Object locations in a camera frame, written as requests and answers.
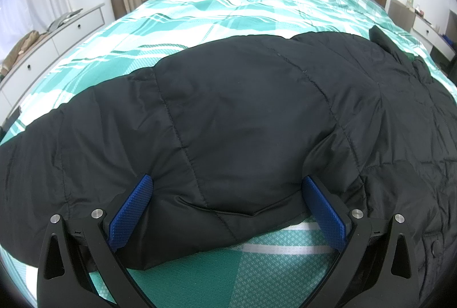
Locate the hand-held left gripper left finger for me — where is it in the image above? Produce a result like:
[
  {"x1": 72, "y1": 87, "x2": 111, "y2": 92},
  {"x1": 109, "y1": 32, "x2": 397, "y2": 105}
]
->
[{"x1": 37, "y1": 174, "x2": 155, "y2": 308}]

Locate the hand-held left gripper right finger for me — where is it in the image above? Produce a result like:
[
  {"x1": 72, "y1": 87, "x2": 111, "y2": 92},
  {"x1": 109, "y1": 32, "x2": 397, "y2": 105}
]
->
[{"x1": 302, "y1": 175, "x2": 422, "y2": 308}]

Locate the black puffer jacket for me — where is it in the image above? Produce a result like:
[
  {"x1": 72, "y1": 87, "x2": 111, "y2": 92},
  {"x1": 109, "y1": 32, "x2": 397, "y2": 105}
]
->
[{"x1": 0, "y1": 26, "x2": 457, "y2": 294}]

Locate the white drawer cabinet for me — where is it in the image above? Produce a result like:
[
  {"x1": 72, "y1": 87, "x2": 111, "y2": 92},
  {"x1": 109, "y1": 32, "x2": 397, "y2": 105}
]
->
[{"x1": 0, "y1": 3, "x2": 106, "y2": 123}]

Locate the brown cloth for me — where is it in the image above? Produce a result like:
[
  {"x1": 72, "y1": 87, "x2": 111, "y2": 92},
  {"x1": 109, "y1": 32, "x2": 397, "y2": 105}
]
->
[{"x1": 0, "y1": 30, "x2": 47, "y2": 76}]

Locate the grey papers pile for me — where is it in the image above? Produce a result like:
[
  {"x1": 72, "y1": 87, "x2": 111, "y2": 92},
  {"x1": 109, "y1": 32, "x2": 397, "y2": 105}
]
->
[{"x1": 48, "y1": 9, "x2": 83, "y2": 31}]

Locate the white nightstand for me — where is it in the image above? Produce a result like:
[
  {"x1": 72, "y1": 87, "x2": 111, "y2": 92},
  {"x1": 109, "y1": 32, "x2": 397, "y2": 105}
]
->
[{"x1": 412, "y1": 13, "x2": 457, "y2": 60}]

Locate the green plaid bed blanket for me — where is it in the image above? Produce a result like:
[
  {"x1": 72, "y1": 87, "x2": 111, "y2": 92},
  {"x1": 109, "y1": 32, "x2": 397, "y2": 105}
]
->
[{"x1": 0, "y1": 0, "x2": 457, "y2": 308}]

